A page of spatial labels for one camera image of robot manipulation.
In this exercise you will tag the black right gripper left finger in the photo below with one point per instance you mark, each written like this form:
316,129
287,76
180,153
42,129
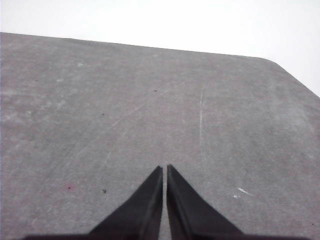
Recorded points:
140,212

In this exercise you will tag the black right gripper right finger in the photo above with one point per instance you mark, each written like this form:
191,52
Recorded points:
190,212

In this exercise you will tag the grey table cloth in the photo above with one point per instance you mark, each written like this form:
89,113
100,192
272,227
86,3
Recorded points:
100,112

